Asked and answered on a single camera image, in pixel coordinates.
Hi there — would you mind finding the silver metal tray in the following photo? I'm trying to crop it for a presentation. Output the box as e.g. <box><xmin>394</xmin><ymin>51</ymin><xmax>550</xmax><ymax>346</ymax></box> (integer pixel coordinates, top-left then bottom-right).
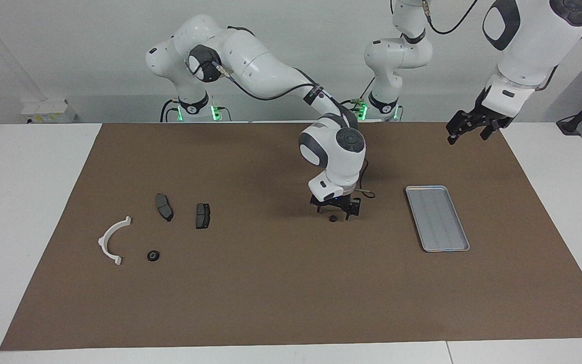
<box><xmin>405</xmin><ymin>186</ymin><xmax>470</xmax><ymax>253</ymax></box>

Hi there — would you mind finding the brown table mat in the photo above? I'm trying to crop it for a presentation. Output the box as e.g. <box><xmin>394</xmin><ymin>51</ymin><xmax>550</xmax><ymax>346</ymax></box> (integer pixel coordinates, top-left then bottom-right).
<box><xmin>0</xmin><ymin>123</ymin><xmax>582</xmax><ymax>351</ymax></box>

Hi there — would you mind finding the long grey brake pad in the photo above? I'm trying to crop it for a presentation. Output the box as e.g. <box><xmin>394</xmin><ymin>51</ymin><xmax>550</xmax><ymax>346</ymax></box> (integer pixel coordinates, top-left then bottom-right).
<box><xmin>156</xmin><ymin>194</ymin><xmax>174</xmax><ymax>222</ymax></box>

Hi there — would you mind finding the white socket box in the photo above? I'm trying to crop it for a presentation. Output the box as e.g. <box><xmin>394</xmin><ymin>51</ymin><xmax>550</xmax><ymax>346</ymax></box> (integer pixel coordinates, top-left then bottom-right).
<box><xmin>21</xmin><ymin>99</ymin><xmax>77</xmax><ymax>124</ymax></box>

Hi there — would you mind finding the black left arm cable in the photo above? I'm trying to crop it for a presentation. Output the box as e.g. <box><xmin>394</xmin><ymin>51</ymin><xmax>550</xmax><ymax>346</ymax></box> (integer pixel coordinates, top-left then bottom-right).
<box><xmin>422</xmin><ymin>0</ymin><xmax>560</xmax><ymax>93</ymax></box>

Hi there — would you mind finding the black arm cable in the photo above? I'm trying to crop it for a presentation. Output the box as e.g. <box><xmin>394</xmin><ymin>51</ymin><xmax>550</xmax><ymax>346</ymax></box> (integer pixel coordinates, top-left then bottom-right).
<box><xmin>213</xmin><ymin>61</ymin><xmax>376</xmax><ymax>199</ymax></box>
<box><xmin>422</xmin><ymin>0</ymin><xmax>560</xmax><ymax>93</ymax></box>

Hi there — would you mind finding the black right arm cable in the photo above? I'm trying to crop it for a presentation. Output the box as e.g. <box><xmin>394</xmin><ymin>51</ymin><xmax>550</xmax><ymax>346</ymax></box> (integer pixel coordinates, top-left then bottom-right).
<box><xmin>213</xmin><ymin>61</ymin><xmax>376</xmax><ymax>199</ymax></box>

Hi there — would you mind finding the white semicircular bracket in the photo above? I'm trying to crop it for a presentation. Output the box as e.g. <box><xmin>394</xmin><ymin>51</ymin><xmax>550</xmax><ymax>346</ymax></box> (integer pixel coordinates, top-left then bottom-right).
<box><xmin>98</xmin><ymin>216</ymin><xmax>132</xmax><ymax>265</ymax></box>

